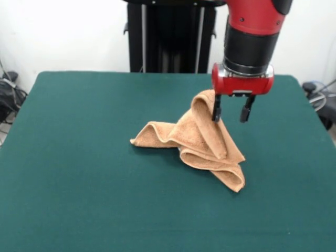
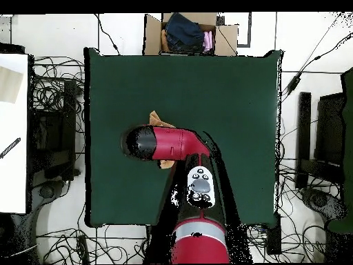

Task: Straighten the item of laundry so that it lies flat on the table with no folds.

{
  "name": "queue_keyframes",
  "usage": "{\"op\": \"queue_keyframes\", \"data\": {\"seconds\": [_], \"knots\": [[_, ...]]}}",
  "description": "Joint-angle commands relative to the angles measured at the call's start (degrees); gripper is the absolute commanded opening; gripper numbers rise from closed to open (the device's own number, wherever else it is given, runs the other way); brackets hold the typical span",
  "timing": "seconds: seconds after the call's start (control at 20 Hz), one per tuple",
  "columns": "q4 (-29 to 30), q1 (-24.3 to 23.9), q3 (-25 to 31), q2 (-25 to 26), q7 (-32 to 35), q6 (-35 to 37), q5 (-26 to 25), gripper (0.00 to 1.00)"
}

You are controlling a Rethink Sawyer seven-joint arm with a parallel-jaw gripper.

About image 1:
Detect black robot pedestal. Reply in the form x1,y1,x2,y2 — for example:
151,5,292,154
122,0,229,74

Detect tan terry towel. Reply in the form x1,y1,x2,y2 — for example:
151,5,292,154
129,89,247,194

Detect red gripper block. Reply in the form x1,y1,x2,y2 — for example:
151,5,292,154
211,62,276,123

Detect dark green table cloth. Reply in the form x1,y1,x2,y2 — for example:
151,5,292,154
0,70,336,252

